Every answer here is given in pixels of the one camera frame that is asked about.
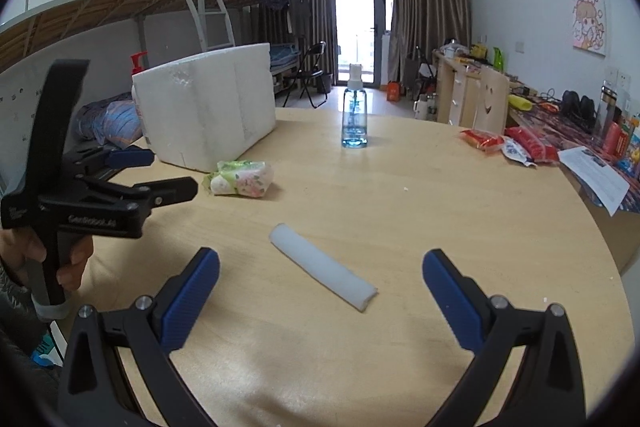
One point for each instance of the floral tissue pack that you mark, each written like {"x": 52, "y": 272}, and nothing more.
{"x": 243, "y": 178}

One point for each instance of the balcony glass door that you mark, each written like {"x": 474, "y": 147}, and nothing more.
{"x": 363, "y": 38}

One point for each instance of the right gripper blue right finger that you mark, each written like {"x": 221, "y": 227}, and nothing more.
{"x": 547, "y": 390}

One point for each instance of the anime wall picture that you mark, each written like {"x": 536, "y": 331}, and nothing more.
{"x": 589, "y": 26}

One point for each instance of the white kettle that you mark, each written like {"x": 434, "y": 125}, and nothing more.
{"x": 421, "y": 108}

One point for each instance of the blue spray bottle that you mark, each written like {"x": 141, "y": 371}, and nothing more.
{"x": 355, "y": 111}

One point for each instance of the red white snack packet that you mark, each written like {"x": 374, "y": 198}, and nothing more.
{"x": 523, "y": 146}

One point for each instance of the orange floor container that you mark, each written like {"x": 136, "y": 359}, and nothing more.
{"x": 393, "y": 91}

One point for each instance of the wooden smiley chair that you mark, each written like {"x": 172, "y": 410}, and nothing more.
{"x": 492, "y": 104}

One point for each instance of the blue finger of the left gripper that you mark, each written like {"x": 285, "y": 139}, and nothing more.
{"x": 169, "y": 191}
{"x": 131, "y": 157}

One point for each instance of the white lotion pump bottle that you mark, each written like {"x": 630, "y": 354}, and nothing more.
{"x": 138, "y": 61}

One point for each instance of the white foam roll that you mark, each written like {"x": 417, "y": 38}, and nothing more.
{"x": 323, "y": 268}

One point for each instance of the metal bunk bed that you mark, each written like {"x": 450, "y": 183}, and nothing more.
{"x": 125, "y": 6}

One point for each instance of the black folding chair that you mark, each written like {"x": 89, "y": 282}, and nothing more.
{"x": 309, "y": 71}

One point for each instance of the green bottle on desk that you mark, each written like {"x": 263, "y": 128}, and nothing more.
{"x": 498, "y": 63}

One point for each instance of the wooden desk with drawers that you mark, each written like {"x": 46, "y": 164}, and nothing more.
{"x": 458, "y": 89}

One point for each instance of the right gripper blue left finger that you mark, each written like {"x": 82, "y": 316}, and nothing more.
{"x": 95, "y": 389}

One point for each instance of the person left hand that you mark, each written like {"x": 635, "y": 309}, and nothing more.
{"x": 19, "y": 246}

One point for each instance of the white paper sheet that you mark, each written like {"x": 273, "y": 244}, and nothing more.
{"x": 604, "y": 182}

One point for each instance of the white styrofoam box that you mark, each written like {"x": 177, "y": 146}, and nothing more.
{"x": 208, "y": 107}

